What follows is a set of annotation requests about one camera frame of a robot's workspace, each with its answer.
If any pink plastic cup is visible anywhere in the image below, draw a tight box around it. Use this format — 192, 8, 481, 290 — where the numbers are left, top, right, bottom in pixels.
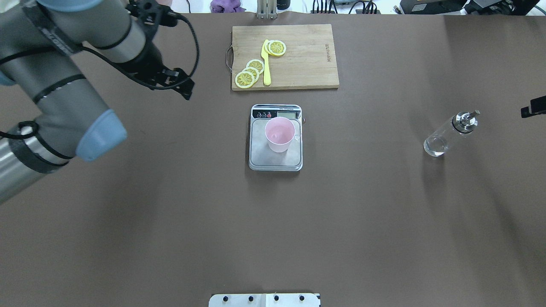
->
264, 117, 295, 152

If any glass sauce bottle metal cap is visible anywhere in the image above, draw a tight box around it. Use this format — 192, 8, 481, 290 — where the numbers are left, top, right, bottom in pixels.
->
423, 110, 480, 157

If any lemon slice top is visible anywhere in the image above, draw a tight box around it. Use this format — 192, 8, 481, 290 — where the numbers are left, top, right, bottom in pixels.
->
266, 40, 287, 56

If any purple cloth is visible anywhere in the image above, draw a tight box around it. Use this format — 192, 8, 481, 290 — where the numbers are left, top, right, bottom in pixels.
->
210, 0, 246, 13

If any black thermos bottle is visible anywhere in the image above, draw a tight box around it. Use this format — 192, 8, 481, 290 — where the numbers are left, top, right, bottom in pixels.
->
276, 0, 291, 10

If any yellow plastic knife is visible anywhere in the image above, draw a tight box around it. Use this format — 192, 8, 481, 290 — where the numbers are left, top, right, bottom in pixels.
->
261, 44, 271, 86

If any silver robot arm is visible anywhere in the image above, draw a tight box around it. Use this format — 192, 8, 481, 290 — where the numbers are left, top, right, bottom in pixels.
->
0, 0, 194, 203

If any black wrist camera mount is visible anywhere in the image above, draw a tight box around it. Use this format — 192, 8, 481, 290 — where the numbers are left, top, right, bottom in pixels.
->
125, 0, 178, 40

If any bamboo cutting board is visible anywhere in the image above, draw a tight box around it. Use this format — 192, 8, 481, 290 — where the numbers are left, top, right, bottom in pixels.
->
231, 24, 340, 91

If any lemon slice hidden pair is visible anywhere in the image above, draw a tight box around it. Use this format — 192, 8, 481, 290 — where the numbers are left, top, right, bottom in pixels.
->
242, 67, 261, 82

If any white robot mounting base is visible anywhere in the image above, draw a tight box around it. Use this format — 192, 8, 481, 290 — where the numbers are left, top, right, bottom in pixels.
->
208, 293, 322, 307

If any silver digital kitchen scale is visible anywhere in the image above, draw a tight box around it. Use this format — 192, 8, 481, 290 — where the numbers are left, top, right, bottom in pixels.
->
248, 104, 303, 172

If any aluminium frame post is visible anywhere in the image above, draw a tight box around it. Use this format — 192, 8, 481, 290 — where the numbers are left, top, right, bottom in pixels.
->
256, 0, 278, 20

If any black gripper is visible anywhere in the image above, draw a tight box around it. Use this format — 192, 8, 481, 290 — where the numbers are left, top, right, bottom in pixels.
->
125, 41, 195, 101

